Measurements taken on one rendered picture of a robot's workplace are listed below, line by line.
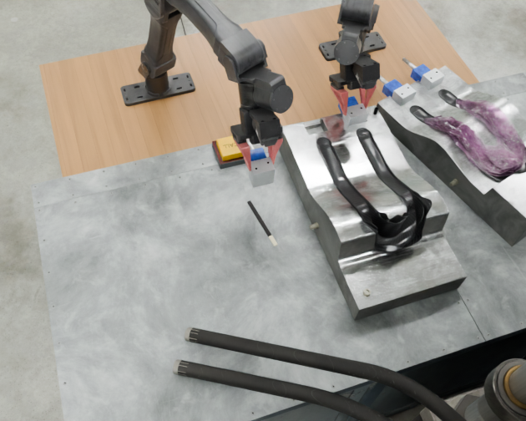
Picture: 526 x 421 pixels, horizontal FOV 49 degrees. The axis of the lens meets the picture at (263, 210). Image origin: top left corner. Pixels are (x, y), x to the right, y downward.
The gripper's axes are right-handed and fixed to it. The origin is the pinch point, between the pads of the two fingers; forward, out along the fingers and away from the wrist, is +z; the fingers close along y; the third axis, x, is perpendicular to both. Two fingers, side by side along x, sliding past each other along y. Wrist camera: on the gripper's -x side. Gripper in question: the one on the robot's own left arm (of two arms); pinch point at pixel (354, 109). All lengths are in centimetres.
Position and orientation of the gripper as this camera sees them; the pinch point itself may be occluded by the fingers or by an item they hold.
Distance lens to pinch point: 147.8
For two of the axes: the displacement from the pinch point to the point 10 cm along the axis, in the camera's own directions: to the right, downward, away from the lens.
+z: 1.3, 8.5, 5.1
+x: -2.9, -4.6, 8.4
